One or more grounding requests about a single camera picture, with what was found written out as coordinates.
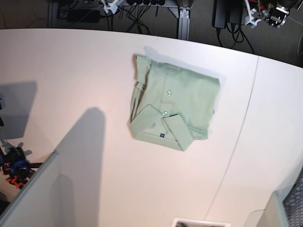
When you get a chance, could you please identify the light green T-shirt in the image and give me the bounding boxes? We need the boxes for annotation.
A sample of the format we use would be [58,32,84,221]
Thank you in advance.
[130,55,221,151]

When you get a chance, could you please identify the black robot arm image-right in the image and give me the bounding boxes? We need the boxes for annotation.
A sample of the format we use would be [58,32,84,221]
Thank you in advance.
[258,0,303,28]

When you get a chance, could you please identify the black power brick left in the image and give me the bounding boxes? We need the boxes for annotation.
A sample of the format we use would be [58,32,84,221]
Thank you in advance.
[66,9,100,23]

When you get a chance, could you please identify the black power adapter pair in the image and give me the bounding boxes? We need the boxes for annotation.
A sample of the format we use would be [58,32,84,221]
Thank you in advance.
[212,0,243,29]

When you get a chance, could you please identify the grey partition panel left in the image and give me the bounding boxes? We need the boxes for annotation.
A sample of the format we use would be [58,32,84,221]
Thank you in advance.
[0,152,61,227]

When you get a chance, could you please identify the grey partition panel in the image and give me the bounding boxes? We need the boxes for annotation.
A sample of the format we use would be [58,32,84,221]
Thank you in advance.
[257,192,289,227]
[0,152,61,227]

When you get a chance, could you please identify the blue orange clamp pile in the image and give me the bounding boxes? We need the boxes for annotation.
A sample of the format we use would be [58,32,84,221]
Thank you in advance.
[0,147,32,189]

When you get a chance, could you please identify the black device left edge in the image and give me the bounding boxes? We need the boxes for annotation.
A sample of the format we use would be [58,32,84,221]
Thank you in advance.
[0,97,4,127]

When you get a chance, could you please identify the grey partition panel right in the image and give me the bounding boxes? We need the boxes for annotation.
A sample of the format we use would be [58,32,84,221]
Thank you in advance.
[257,192,289,227]

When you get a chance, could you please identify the patterned grey chair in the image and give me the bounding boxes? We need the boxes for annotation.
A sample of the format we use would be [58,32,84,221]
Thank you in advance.
[283,178,303,227]

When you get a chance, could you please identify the aluminium frame post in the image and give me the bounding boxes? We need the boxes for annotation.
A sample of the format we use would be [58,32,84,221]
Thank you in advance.
[166,0,194,41]

